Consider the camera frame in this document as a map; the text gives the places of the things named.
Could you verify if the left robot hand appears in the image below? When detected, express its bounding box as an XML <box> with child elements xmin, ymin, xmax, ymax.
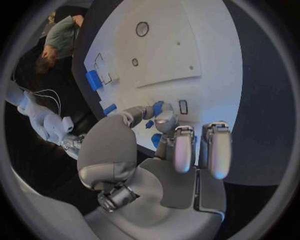
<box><xmin>76</xmin><ymin>102</ymin><xmax>233</xmax><ymax>240</ymax></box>

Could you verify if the white task board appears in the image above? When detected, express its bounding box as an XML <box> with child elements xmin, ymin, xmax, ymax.
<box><xmin>83</xmin><ymin>0</ymin><xmax>244</xmax><ymax>167</ymax></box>

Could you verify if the large blue cylinder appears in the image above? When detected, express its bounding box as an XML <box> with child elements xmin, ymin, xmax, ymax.
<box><xmin>84</xmin><ymin>69</ymin><xmax>104</xmax><ymax>92</ymax></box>

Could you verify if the blue rounded plug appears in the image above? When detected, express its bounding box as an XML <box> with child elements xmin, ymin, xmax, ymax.
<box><xmin>101</xmin><ymin>103</ymin><xmax>118</xmax><ymax>117</ymax></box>

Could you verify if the person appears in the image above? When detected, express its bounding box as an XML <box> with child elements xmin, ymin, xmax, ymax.
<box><xmin>34</xmin><ymin>14</ymin><xmax>86</xmax><ymax>76</ymax></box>

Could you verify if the white cable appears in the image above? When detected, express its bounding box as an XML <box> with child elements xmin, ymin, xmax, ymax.
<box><xmin>34</xmin><ymin>92</ymin><xmax>60</xmax><ymax>114</ymax></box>
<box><xmin>30</xmin><ymin>89</ymin><xmax>63</xmax><ymax>117</ymax></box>

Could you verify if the blue block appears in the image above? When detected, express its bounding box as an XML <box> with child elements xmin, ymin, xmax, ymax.
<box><xmin>151</xmin><ymin>101</ymin><xmax>165</xmax><ymax>119</ymax></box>

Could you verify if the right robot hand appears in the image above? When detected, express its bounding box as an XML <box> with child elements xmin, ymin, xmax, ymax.
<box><xmin>60</xmin><ymin>133</ymin><xmax>86</xmax><ymax>161</ymax></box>

